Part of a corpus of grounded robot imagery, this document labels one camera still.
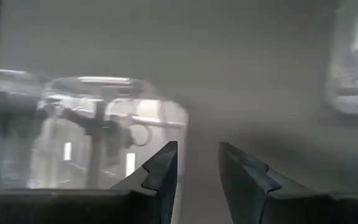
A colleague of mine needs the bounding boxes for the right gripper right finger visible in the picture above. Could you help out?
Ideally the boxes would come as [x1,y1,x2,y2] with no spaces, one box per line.
[218,141,335,224]

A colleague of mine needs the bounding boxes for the clear plastic bin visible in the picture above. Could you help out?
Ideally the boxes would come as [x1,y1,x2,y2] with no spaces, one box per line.
[0,68,46,187]
[324,0,358,121]
[37,76,190,190]

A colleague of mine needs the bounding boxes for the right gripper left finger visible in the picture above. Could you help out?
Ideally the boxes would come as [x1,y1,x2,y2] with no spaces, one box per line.
[110,141,179,224]

